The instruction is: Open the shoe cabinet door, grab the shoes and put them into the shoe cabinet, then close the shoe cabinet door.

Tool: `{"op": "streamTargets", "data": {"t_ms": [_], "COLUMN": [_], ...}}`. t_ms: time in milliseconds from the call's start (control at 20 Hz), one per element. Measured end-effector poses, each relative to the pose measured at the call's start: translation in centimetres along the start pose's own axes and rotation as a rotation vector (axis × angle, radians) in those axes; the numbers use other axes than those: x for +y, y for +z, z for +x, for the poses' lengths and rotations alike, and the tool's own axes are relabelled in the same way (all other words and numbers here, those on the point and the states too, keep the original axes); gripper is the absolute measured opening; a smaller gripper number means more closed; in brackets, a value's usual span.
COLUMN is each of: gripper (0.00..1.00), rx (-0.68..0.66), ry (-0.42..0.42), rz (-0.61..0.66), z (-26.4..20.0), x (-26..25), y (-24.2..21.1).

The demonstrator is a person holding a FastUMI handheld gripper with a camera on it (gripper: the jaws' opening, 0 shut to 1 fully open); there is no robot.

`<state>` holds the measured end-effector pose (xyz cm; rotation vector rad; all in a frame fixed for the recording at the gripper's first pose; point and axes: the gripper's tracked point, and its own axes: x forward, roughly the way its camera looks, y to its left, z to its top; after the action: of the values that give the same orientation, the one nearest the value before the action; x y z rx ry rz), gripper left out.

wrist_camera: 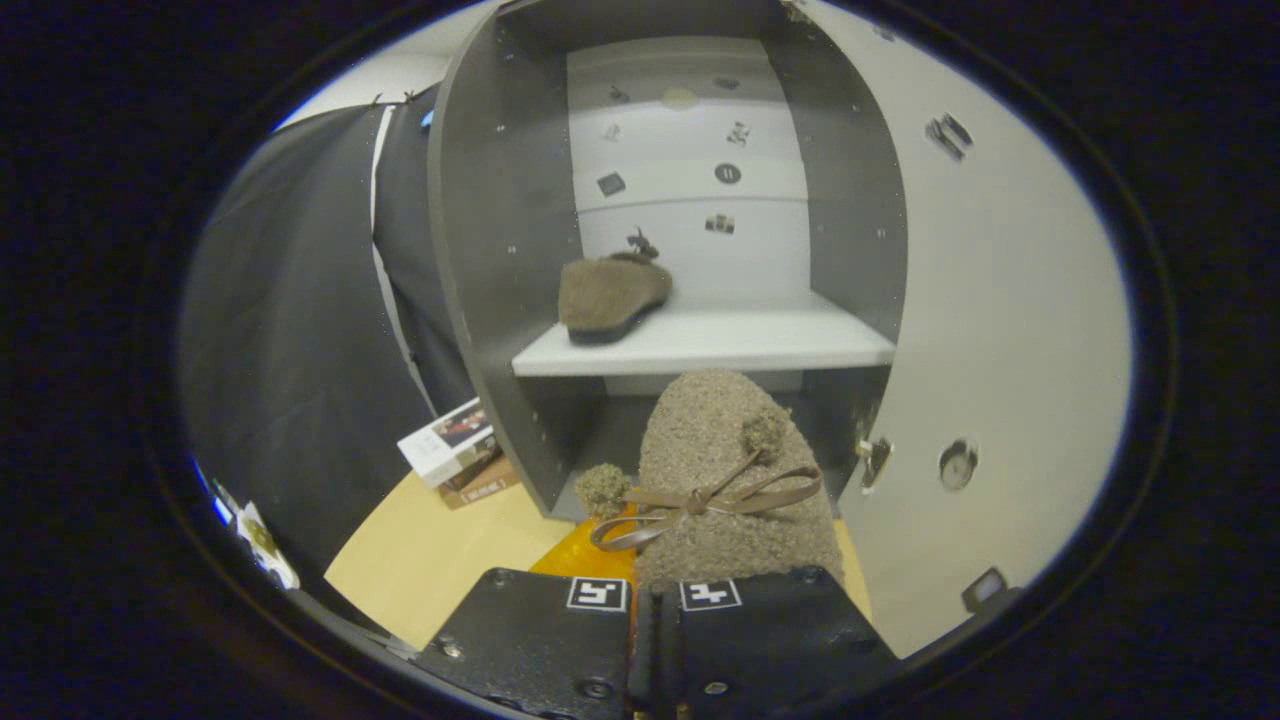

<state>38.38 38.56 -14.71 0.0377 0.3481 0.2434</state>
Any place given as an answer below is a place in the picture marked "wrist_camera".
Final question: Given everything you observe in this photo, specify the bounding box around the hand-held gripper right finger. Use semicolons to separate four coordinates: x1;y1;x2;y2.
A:
655;565;901;720

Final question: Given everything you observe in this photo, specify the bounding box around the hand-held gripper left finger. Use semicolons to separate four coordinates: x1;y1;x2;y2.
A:
415;505;656;720

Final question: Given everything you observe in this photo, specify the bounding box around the brown fuzzy shoe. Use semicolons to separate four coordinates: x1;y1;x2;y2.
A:
557;250;674;347
575;368;846;591

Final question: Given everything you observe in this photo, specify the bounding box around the grey shoe cabinet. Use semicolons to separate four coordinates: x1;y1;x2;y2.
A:
428;0;909;523

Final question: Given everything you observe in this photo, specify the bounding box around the brown book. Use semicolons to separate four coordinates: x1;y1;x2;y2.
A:
437;450;521;511

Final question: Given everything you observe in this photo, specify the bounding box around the black backdrop cloth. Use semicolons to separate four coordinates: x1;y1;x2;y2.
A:
180;85;476;601

